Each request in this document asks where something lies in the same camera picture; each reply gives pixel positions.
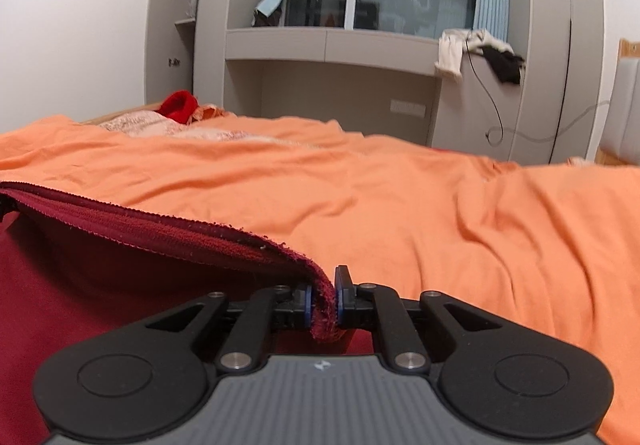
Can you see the white wall socket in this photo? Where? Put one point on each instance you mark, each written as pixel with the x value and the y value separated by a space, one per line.
pixel 407 109

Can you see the pink patterned cloth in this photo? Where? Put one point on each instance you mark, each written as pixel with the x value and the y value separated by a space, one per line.
pixel 145 125

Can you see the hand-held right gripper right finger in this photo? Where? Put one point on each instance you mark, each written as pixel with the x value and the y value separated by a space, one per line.
pixel 341 297

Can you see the grey window sill unit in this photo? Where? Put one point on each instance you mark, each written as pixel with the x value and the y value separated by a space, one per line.
pixel 280 42

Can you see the black cloth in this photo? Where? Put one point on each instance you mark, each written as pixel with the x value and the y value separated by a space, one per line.
pixel 505 65

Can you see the bright red cloth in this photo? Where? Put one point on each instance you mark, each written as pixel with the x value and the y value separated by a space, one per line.
pixel 177 106

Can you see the grey padded wooden headboard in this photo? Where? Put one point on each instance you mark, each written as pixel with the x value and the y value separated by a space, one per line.
pixel 625 100

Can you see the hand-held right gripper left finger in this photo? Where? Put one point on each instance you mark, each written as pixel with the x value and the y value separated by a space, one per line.
pixel 307 306

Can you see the grey wardrobe with open door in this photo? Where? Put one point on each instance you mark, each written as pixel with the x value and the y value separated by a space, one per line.
pixel 212 25

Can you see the white cloth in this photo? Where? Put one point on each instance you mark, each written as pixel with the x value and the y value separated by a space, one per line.
pixel 450 55

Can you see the orange duvet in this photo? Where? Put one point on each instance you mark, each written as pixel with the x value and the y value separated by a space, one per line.
pixel 425 205

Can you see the tall grey cabinet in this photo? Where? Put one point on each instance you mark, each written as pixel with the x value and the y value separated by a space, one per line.
pixel 540 25

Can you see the dark red sweater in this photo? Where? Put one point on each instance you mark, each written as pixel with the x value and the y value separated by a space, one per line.
pixel 100 285

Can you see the small orange cloth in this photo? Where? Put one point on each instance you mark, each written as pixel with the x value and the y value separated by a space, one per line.
pixel 210 112

